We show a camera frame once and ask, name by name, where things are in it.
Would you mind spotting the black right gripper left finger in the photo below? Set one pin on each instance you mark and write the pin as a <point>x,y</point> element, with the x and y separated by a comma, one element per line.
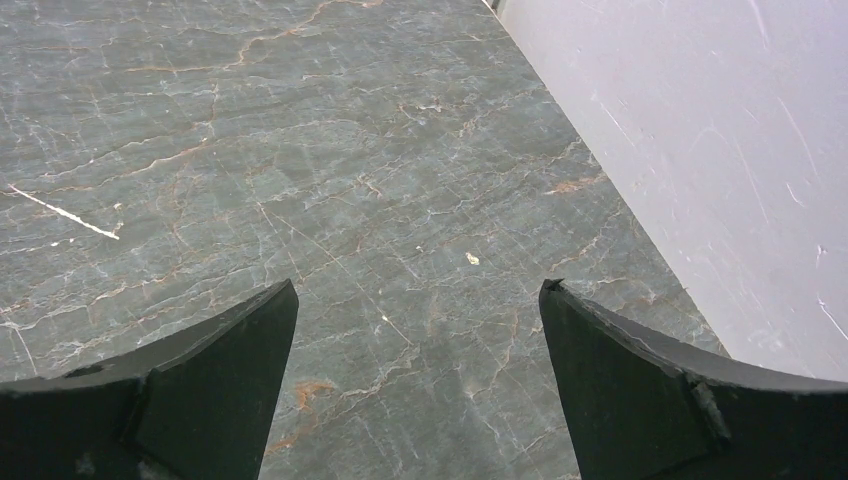
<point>196,404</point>

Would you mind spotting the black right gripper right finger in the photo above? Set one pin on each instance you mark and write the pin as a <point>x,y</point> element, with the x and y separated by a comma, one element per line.
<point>643,405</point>

